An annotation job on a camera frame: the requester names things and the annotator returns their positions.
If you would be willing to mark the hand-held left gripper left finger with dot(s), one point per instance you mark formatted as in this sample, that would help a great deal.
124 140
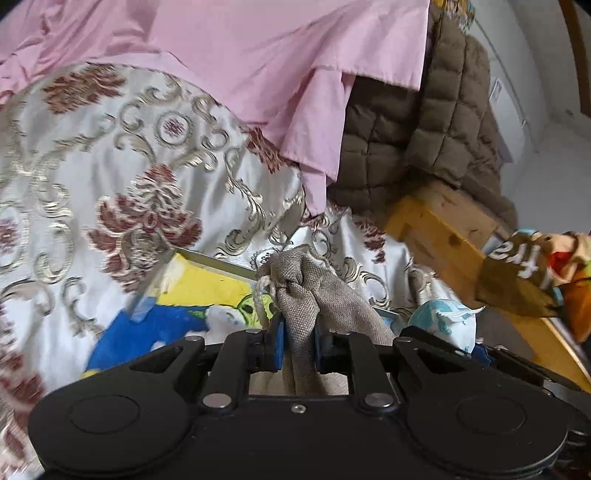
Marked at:
277 344

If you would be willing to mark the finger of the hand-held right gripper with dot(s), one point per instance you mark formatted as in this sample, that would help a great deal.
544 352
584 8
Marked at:
484 354

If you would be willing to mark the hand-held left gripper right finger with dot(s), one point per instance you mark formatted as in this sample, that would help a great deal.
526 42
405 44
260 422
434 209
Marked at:
323 348

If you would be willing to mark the white quilted baby cloth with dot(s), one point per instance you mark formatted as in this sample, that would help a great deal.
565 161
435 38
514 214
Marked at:
443 318

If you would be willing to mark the grey box with cartoon print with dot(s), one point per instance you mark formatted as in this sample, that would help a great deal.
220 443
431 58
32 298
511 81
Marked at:
194 286

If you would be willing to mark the colourful printed cloth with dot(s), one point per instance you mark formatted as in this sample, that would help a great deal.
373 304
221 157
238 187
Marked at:
517 277

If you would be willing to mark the brown quilted jacket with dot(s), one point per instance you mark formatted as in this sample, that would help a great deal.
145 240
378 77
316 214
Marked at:
392 152

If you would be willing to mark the floral satin blanket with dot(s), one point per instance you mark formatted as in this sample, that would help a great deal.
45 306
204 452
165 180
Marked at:
92 161

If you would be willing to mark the pink bed sheet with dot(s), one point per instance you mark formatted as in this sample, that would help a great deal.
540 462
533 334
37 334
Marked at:
231 55

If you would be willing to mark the pine wooden bed frame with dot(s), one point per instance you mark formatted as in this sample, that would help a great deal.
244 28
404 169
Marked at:
438 230

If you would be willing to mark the cartoon wall poster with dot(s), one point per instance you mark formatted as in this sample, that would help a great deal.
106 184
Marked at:
461 14

